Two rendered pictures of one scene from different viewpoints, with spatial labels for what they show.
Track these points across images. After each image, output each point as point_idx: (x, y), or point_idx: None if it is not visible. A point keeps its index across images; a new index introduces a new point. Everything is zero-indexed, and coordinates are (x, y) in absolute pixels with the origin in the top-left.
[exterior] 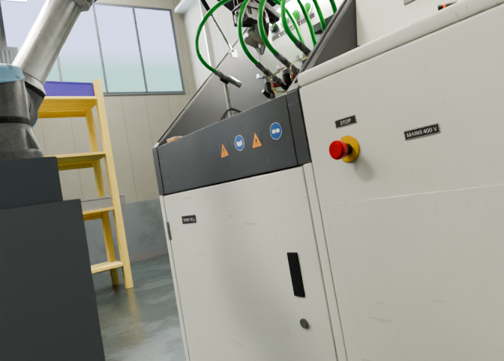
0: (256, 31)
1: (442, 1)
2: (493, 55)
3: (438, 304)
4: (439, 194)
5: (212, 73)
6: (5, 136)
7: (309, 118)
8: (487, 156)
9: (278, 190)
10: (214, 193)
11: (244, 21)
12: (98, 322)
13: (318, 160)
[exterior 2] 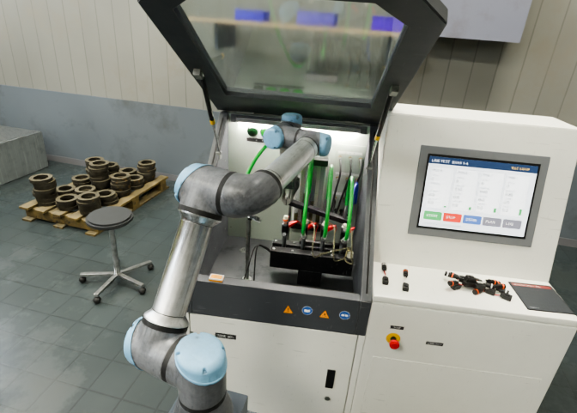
0: (291, 193)
1: (428, 244)
2: (476, 331)
3: (411, 397)
4: (431, 365)
5: None
6: (227, 407)
7: (373, 318)
8: (456, 358)
9: (333, 342)
10: (266, 329)
11: (288, 188)
12: None
13: (371, 337)
